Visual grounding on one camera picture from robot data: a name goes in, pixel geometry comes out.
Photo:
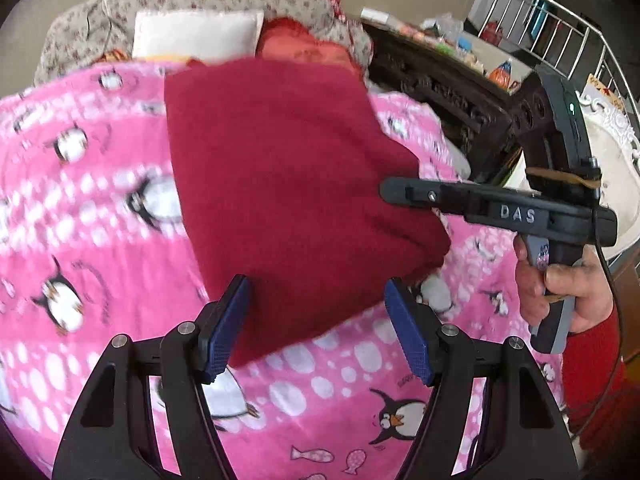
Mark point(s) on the metal railing rack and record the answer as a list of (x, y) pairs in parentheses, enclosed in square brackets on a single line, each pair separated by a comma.
[(558, 37)]

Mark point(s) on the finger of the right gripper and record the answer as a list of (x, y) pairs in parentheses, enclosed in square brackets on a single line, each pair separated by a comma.
[(410, 192)]

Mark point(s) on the dark carved wooden headboard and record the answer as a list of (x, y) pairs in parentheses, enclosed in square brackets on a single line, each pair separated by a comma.
[(479, 118)]

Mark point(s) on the white pillow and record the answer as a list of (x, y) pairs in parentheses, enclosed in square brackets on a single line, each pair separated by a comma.
[(205, 35)]

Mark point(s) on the dark red knit garment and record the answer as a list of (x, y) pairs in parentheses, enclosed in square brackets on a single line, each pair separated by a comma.
[(278, 167)]

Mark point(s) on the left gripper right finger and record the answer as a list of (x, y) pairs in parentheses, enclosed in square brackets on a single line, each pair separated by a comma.
[(491, 415)]

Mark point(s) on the red heart cushion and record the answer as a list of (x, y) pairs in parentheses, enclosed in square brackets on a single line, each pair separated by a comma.
[(285, 39)]

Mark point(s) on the person's right hand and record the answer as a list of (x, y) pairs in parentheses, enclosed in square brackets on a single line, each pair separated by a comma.
[(586, 283)]

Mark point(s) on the right forearm red sleeve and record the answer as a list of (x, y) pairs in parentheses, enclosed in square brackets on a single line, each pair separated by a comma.
[(603, 404)]

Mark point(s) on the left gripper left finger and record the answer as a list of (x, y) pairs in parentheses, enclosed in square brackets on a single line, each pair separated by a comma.
[(111, 433)]

